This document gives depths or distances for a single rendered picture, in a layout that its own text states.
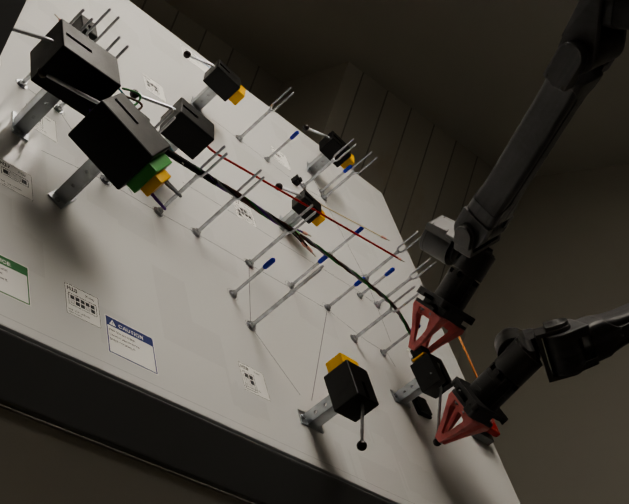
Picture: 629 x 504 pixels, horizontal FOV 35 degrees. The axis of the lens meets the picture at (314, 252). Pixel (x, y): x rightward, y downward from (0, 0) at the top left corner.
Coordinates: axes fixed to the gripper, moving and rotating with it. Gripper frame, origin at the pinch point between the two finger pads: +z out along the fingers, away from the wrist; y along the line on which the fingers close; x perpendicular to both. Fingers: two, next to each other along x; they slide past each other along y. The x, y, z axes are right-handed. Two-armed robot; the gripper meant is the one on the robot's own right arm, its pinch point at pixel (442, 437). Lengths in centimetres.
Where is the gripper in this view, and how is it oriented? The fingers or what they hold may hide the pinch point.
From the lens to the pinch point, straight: 164.5
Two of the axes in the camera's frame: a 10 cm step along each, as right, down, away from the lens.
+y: -6.1, -3.5, -7.1
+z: -6.6, 7.2, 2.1
